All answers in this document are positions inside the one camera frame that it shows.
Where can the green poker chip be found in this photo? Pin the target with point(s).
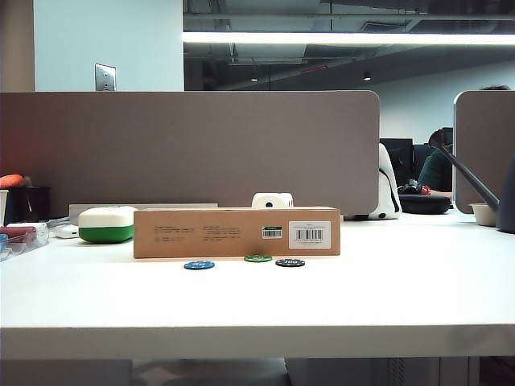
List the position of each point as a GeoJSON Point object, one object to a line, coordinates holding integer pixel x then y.
{"type": "Point", "coordinates": [258, 258]}

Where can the black poker chip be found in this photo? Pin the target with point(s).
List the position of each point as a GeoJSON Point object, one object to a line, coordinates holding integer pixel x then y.
{"type": "Point", "coordinates": [290, 263]}

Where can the brown cardboard box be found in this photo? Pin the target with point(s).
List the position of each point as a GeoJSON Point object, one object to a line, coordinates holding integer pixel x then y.
{"type": "Point", "coordinates": [181, 241]}

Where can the blue poker chip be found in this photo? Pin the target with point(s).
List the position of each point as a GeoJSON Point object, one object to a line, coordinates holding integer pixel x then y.
{"type": "Point", "coordinates": [199, 265]}

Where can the clear plastic chip tray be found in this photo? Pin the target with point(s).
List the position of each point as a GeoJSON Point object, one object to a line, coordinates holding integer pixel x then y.
{"type": "Point", "coordinates": [38, 243]}

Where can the red poker chip stack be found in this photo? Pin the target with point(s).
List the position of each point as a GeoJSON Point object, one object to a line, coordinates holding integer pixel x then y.
{"type": "Point", "coordinates": [18, 234]}

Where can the white die with blue dot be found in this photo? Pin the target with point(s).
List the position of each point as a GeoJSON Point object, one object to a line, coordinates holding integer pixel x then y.
{"type": "Point", "coordinates": [271, 199]}

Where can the wide grey desk divider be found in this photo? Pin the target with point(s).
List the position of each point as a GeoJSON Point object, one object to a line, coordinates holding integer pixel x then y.
{"type": "Point", "coordinates": [181, 144]}

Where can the white and black plush toy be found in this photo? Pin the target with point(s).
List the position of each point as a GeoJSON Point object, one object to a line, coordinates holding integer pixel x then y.
{"type": "Point", "coordinates": [388, 193]}

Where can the black computer monitor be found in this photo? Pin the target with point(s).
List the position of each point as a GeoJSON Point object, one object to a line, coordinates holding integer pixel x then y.
{"type": "Point", "coordinates": [398, 158]}

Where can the white and green case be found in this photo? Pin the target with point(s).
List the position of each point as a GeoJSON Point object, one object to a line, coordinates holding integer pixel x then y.
{"type": "Point", "coordinates": [105, 225]}

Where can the black ceiling spot light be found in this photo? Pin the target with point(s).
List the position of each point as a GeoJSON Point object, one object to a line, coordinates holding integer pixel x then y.
{"type": "Point", "coordinates": [366, 76]}

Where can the red and black headphones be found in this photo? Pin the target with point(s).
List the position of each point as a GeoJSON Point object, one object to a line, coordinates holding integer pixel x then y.
{"type": "Point", "coordinates": [418, 188]}

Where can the black oval zip case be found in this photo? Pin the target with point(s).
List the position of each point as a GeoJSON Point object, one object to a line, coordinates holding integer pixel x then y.
{"type": "Point", "coordinates": [424, 204]}

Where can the long ceiling light strip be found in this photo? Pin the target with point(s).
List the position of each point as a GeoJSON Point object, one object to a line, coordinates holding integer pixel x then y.
{"type": "Point", "coordinates": [322, 38]}

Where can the person in dark green shirt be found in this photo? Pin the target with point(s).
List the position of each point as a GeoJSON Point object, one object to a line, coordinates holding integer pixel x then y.
{"type": "Point", "coordinates": [434, 169]}

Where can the small white earbud case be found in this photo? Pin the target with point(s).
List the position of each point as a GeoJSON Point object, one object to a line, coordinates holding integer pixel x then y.
{"type": "Point", "coordinates": [66, 231]}

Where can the black cup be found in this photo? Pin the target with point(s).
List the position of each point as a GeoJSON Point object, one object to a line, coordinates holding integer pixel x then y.
{"type": "Point", "coordinates": [38, 203]}

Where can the white paper bowl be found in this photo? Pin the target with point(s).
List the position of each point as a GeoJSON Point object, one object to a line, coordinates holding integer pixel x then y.
{"type": "Point", "coordinates": [484, 215]}

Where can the narrow grey desk divider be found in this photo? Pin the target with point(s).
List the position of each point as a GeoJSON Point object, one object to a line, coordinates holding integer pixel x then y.
{"type": "Point", "coordinates": [483, 144]}

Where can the orange object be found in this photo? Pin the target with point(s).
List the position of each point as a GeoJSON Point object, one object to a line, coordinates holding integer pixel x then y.
{"type": "Point", "coordinates": [12, 180]}

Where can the grey watering can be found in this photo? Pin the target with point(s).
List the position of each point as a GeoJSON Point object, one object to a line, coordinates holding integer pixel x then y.
{"type": "Point", "coordinates": [507, 201]}

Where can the white paper cup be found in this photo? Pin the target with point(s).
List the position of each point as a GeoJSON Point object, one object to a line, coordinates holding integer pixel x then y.
{"type": "Point", "coordinates": [3, 207]}

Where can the metal wall outlet plate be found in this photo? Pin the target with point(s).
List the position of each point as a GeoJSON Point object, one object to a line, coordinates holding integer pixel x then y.
{"type": "Point", "coordinates": [105, 77]}

